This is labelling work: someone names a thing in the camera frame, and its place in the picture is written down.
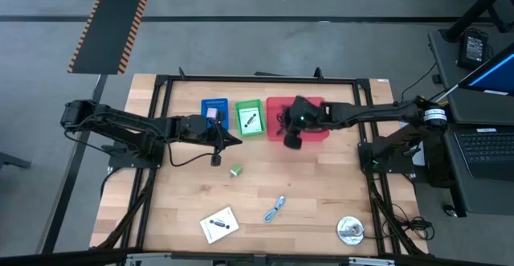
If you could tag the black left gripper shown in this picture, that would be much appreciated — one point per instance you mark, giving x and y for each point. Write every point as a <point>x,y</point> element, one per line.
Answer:
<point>197,128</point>

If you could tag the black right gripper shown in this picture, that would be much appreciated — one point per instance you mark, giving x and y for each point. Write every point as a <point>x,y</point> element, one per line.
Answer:
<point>307,115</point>

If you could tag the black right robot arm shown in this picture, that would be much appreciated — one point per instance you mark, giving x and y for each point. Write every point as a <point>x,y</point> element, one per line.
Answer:
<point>361,113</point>

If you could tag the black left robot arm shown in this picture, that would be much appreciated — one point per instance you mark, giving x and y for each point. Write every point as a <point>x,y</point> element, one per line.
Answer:
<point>120,125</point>

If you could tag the red translucent plastic bin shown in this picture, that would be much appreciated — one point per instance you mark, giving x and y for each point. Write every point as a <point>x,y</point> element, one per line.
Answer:
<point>270,105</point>

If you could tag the green plastic basket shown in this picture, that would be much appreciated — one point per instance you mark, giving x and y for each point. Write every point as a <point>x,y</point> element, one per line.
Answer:
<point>238,117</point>

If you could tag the green white USB charger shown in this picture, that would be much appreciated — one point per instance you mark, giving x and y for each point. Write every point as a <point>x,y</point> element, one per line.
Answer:
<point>236,170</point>

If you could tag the small pale pink block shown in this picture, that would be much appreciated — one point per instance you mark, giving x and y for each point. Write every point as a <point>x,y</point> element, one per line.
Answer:
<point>212,113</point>

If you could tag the blue plastic basket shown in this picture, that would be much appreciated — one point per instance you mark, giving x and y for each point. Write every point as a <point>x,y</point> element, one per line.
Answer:
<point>214,102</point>

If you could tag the silver round disc spool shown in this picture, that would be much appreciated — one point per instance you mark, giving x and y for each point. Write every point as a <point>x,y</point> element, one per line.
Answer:
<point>350,230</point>

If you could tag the black orange striped floor mat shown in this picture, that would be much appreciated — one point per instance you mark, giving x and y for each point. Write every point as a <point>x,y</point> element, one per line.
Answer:
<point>110,25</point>

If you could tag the dark grey computer desk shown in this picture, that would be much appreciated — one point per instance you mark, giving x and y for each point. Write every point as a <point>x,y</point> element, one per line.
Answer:
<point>445,57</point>

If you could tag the black power adapter brick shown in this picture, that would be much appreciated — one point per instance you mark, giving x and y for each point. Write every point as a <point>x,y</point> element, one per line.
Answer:
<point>474,49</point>

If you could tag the black laptop keyboard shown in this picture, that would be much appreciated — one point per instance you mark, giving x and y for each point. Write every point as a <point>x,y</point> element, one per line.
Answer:
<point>488,149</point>

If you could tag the computer monitor with blue screen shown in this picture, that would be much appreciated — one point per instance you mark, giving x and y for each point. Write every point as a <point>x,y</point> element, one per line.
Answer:
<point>496,75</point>

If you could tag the black diagonal stand leg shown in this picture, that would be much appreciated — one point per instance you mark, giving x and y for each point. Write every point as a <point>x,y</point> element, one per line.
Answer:
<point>478,9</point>

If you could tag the black aluminium table frame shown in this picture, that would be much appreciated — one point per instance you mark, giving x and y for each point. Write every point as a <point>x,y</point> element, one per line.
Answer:
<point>261,79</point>

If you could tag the black camera rig beam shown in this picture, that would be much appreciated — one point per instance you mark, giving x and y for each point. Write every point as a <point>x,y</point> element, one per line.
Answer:
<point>60,258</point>

